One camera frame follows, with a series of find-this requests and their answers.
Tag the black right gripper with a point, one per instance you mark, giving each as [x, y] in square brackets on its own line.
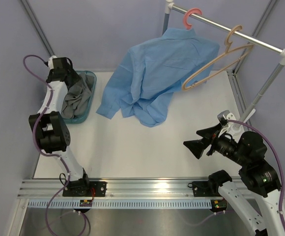
[197, 146]

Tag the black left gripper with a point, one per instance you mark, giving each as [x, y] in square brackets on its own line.
[73, 77]

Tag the grey shirt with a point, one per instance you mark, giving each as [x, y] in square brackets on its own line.
[76, 101]

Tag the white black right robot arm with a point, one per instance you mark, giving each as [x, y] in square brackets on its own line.
[261, 173]

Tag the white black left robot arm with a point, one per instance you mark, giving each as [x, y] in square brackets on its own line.
[51, 135]

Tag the blue shirt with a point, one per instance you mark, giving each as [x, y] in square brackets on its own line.
[150, 73]

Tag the teal plastic bin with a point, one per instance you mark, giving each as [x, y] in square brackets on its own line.
[83, 118]

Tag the white metal clothes rack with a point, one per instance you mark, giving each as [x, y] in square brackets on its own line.
[264, 20]

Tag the white slotted cable duct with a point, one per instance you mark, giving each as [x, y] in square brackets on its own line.
[131, 204]

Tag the aluminium mounting rail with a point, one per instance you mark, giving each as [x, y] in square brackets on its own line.
[116, 188]

